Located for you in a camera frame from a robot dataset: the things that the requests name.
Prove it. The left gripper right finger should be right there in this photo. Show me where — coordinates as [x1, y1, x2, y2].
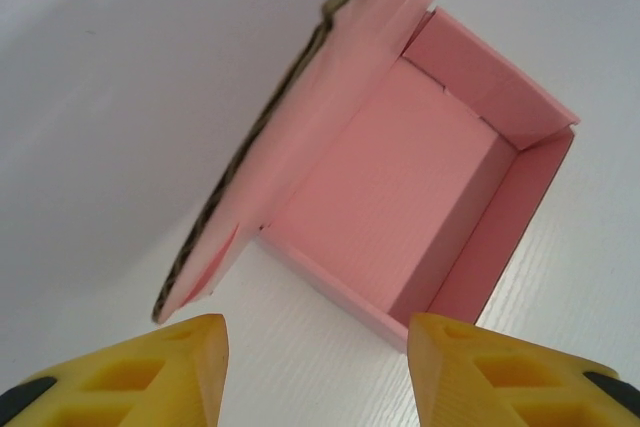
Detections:
[406, 311, 622, 427]

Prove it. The pink paper box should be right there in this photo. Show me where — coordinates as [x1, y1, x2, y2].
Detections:
[150, 0, 582, 354]

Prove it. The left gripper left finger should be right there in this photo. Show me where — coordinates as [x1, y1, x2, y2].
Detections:
[0, 312, 232, 427]

